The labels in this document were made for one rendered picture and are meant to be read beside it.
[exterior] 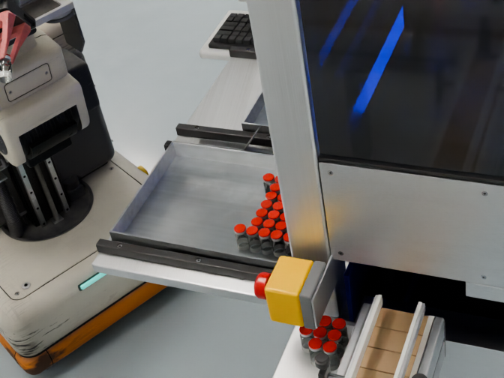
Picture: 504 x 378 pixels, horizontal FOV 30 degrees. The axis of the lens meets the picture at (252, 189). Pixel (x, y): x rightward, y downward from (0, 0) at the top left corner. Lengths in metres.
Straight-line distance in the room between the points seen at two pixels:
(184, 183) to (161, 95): 1.86
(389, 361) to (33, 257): 1.49
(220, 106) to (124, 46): 2.05
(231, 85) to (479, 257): 0.87
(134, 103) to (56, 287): 1.24
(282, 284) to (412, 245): 0.19
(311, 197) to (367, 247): 0.11
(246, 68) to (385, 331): 0.84
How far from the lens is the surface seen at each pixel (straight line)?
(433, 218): 1.26
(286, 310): 1.34
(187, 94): 3.58
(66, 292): 2.54
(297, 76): 1.16
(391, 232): 1.30
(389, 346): 1.37
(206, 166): 1.79
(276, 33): 1.14
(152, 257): 1.61
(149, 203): 1.74
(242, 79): 2.01
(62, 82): 2.30
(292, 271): 1.34
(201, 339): 2.66
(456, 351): 1.45
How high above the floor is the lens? 2.00
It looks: 41 degrees down
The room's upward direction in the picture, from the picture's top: 12 degrees counter-clockwise
